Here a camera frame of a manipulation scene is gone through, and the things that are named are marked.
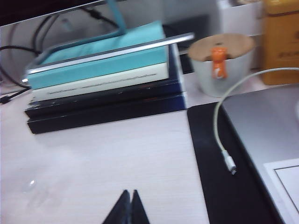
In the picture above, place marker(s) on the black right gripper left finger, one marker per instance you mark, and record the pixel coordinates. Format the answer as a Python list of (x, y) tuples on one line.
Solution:
[(121, 210)]

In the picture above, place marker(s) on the white box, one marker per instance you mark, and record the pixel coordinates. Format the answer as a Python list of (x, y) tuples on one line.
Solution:
[(240, 18)]

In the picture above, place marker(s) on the white book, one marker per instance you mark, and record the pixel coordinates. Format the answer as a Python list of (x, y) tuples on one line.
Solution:
[(105, 81)]

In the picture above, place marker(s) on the orange animal figurine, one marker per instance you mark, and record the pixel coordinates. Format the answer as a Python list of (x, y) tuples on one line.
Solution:
[(218, 66)]

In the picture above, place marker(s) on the teal book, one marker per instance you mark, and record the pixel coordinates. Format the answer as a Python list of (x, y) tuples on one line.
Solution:
[(93, 72)]

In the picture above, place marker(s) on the grey laptop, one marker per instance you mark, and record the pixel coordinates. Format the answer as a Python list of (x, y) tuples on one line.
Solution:
[(261, 126)]

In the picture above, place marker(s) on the black computer monitor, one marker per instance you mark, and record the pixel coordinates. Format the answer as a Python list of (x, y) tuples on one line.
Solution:
[(35, 9)]

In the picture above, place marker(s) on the black desk mat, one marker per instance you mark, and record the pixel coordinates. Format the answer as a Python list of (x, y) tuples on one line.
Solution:
[(210, 151)]

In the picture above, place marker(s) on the cork cup lid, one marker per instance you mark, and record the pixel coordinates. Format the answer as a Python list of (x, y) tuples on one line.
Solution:
[(233, 43)]

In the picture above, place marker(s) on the yellow box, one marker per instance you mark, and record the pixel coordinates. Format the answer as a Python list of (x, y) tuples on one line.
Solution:
[(281, 46)]

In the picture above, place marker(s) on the white cup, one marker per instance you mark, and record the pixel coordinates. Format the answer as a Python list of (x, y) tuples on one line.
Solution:
[(224, 86)]

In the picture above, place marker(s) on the black flat box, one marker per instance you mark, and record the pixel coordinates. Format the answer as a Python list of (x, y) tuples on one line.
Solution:
[(105, 115)]

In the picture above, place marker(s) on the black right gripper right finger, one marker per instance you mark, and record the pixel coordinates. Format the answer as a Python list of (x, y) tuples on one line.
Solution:
[(139, 210)]

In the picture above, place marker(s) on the silver flat monitor stand base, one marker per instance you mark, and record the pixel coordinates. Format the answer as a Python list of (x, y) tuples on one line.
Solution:
[(140, 45)]

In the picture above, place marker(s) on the dark blue stacked books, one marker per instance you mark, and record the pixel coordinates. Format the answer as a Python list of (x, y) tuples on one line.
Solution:
[(175, 77)]

